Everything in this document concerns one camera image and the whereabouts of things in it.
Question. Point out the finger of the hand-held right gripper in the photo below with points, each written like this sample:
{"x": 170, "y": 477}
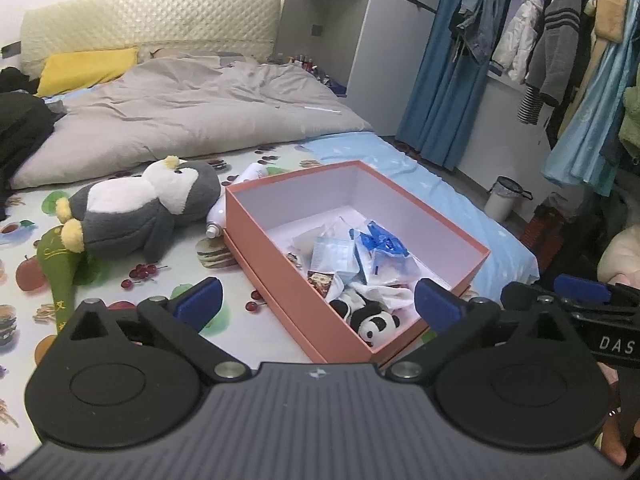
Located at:
{"x": 582, "y": 289}
{"x": 517, "y": 292}

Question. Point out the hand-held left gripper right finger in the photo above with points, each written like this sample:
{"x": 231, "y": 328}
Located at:
{"x": 435, "y": 305}

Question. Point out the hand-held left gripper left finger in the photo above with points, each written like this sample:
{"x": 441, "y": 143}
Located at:
{"x": 200, "y": 302}

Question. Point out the white waffle cloth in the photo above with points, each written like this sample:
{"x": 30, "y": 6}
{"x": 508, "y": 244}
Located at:
{"x": 385, "y": 292}

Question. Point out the panda plush toy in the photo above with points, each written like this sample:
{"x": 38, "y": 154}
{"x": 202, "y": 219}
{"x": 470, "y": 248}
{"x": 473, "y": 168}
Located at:
{"x": 375, "y": 327}

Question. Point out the orange cardboard box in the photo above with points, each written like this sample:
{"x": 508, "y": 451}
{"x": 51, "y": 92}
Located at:
{"x": 280, "y": 270}

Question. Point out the blue tissue pack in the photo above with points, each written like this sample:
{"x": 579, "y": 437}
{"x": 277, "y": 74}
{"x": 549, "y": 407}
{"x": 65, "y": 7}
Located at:
{"x": 377, "y": 237}

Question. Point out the white face mask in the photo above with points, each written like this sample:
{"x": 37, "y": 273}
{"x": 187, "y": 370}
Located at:
{"x": 330, "y": 252}

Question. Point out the dark red snack packet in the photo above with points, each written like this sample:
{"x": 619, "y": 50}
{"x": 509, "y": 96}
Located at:
{"x": 320, "y": 280}

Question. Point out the person's right hand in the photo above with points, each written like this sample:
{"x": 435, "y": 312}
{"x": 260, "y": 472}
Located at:
{"x": 612, "y": 440}

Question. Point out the fruit printed mat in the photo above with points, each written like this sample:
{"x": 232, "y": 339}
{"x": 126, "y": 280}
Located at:
{"x": 240, "y": 270}

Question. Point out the red crate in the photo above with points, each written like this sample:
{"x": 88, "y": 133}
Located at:
{"x": 542, "y": 225}

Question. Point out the white spray bottle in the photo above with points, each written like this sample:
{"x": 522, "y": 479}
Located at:
{"x": 217, "y": 215}

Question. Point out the white trash bin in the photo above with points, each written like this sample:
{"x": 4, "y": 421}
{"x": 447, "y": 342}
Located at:
{"x": 500, "y": 202}

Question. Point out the grey penguin plush toy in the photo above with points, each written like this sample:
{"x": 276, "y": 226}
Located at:
{"x": 125, "y": 225}

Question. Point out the light blue bedsheet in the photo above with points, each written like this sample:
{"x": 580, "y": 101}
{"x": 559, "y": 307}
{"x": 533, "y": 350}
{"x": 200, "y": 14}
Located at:
{"x": 450, "y": 195}

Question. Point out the green plush massage hammer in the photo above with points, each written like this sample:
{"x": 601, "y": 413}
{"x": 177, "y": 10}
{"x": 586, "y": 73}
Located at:
{"x": 62, "y": 280}

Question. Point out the light blue dress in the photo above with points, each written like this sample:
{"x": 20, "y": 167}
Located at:
{"x": 585, "y": 135}

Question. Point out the green fleece garment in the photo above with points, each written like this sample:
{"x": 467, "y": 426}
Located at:
{"x": 631, "y": 120}

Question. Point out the grey duvet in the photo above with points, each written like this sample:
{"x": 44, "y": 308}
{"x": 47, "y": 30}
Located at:
{"x": 175, "y": 110}

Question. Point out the blue curtain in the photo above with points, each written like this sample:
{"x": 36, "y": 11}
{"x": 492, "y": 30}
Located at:
{"x": 440, "y": 100}

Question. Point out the grey striped sweater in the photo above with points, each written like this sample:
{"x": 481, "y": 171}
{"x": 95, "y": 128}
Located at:
{"x": 560, "y": 45}

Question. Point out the black clothing pile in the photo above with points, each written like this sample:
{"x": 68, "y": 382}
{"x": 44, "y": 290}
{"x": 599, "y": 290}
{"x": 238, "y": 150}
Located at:
{"x": 20, "y": 130}

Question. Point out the grey wardrobe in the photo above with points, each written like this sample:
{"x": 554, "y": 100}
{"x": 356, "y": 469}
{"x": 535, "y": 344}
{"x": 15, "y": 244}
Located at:
{"x": 385, "y": 60}

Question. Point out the white puffer jacket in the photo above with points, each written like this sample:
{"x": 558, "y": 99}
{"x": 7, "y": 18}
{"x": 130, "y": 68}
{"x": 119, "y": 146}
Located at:
{"x": 522, "y": 35}

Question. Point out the yellow pillow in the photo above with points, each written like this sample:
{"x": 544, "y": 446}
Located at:
{"x": 85, "y": 67}

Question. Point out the row of small bottles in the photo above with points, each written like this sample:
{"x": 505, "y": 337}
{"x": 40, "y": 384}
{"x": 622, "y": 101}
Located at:
{"x": 307, "y": 62}

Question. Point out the beige padded headboard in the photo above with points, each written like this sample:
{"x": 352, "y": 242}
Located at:
{"x": 150, "y": 20}

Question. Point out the tan hanging garment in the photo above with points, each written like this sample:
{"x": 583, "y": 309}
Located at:
{"x": 617, "y": 0}

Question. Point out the dark wall switch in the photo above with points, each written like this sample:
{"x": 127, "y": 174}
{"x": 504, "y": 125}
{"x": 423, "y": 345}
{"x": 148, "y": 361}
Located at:
{"x": 317, "y": 30}

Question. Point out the dark wall socket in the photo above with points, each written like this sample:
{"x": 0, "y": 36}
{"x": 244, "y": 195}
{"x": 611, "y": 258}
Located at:
{"x": 10, "y": 50}

